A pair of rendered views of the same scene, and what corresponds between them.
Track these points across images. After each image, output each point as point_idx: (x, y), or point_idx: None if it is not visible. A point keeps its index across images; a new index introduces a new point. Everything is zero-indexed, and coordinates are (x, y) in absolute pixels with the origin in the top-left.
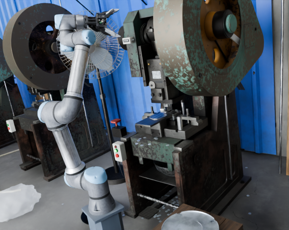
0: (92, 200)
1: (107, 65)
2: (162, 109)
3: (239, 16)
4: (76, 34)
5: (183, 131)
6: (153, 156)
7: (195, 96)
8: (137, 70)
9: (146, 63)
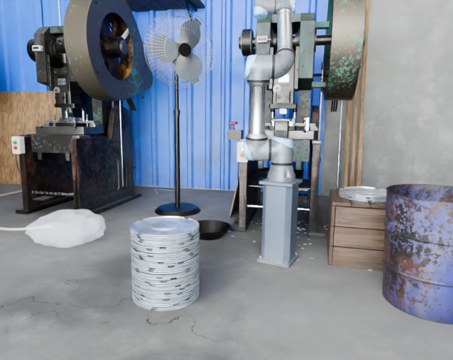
0: (282, 166)
1: (193, 76)
2: (274, 118)
3: None
4: (281, 0)
5: (311, 131)
6: None
7: (300, 111)
8: None
9: None
